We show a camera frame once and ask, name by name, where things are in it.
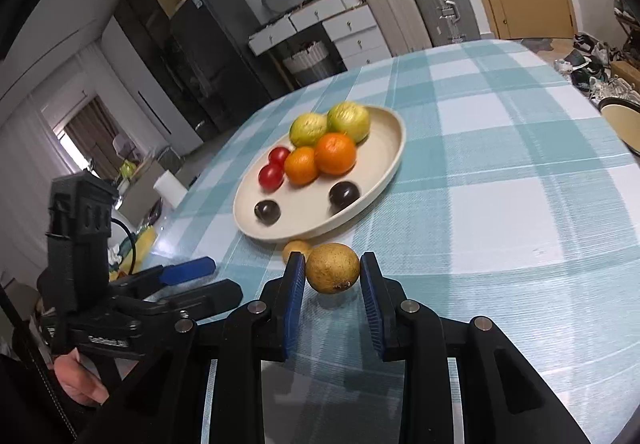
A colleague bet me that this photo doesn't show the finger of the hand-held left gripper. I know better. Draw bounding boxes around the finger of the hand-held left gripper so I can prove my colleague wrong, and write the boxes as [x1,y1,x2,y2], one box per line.
[111,257,217,296]
[149,278,245,323]

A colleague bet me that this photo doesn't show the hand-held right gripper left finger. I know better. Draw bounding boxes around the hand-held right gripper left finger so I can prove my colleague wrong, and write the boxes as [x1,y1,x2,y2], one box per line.
[75,251,307,444]

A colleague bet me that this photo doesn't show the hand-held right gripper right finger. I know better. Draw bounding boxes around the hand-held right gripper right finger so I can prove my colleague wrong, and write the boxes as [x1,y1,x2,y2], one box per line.
[359,251,594,444]

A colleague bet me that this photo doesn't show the yellow-brown round fruit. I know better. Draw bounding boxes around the yellow-brown round fruit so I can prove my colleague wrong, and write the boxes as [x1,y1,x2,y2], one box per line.
[305,242,361,295]
[282,240,313,265]

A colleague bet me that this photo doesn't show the dark purple plum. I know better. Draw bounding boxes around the dark purple plum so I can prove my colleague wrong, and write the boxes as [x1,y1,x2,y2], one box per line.
[328,181,361,214]
[254,200,280,227]

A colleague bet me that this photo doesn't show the orange mandarin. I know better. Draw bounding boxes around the orange mandarin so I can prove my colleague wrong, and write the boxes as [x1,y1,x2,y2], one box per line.
[284,146,320,187]
[314,132,358,176]

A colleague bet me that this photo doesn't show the person's left hand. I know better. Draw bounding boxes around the person's left hand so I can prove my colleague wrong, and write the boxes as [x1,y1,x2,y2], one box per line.
[52,348,111,408]

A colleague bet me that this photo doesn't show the yellow bag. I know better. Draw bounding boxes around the yellow bag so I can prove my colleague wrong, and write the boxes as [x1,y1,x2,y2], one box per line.
[107,229,159,276]

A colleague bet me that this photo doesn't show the white paper towel roll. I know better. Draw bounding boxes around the white paper towel roll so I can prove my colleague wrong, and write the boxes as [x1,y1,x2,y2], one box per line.
[152,170,189,209]

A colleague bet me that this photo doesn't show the brown curtain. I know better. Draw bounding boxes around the brown curtain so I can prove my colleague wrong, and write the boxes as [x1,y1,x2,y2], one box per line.
[65,96,124,183]

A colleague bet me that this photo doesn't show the green citrus fruit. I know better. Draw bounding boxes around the green citrus fruit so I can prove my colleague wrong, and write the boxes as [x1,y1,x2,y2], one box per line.
[327,102,372,144]
[290,112,329,148]

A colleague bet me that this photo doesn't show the teal checked tablecloth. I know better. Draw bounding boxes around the teal checked tablecloth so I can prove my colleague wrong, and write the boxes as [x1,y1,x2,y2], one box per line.
[107,39,640,444]

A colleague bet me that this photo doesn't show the dark tall cabinet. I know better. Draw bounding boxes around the dark tall cabinet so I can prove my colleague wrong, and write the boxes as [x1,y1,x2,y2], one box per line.
[114,0,221,160]

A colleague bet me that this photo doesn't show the black fridge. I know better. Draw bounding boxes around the black fridge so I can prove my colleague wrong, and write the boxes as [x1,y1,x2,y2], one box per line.
[170,0,274,136]

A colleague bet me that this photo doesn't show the woven laundry basket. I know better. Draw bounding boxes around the woven laundry basket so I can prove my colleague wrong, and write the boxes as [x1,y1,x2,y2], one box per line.
[282,40,336,88]

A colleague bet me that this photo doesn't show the white drawer desk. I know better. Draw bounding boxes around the white drawer desk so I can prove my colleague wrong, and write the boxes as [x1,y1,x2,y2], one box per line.
[248,0,394,73]

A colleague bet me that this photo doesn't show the cream suitcase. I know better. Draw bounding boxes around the cream suitcase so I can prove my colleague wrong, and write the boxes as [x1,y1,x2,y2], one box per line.
[357,0,434,58]

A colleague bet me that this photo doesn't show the silver suitcase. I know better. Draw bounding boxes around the silver suitcase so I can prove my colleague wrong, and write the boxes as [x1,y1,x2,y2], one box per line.
[404,0,482,48]

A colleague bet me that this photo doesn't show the round cream black-rimmed plate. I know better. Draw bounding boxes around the round cream black-rimmed plate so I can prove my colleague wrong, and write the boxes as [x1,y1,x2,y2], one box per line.
[598,96,640,156]

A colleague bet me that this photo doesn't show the pile of loose shoes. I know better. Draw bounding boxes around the pile of loose shoes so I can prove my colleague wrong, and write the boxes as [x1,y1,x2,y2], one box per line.
[552,31,640,106]

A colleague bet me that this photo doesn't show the wooden shoe rack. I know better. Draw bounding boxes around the wooden shoe rack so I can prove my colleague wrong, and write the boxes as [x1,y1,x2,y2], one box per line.
[612,0,640,56]

